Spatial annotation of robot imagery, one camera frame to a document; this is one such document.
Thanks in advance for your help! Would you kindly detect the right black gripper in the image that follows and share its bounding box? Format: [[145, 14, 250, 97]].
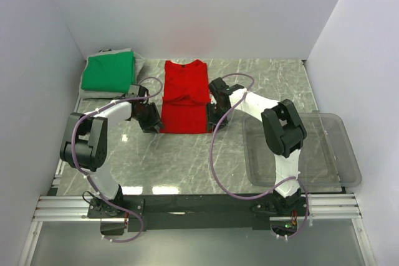
[[205, 102, 230, 133]]

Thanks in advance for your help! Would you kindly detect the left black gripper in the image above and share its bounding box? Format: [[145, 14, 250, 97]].
[[133, 102, 165, 133]]

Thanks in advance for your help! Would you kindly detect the red t shirt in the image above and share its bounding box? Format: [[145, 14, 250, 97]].
[[161, 60, 211, 134]]

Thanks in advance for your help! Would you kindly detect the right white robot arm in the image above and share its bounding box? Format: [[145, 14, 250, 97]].
[[206, 77, 307, 216]]

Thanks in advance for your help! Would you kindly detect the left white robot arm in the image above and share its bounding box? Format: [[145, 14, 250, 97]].
[[60, 85, 163, 217]]

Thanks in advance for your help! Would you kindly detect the folded green t shirt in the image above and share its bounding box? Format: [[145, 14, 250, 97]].
[[81, 51, 135, 93]]

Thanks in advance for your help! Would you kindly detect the folded grey t shirt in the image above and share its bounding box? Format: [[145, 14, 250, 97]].
[[79, 48, 145, 99]]

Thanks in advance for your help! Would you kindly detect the black base beam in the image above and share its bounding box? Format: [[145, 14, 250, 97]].
[[87, 192, 305, 235]]

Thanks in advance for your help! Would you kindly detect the clear plastic bin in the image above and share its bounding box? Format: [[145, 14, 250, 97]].
[[242, 111, 362, 193]]

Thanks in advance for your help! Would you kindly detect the aluminium rail frame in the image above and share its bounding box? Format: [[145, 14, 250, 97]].
[[18, 60, 378, 266]]

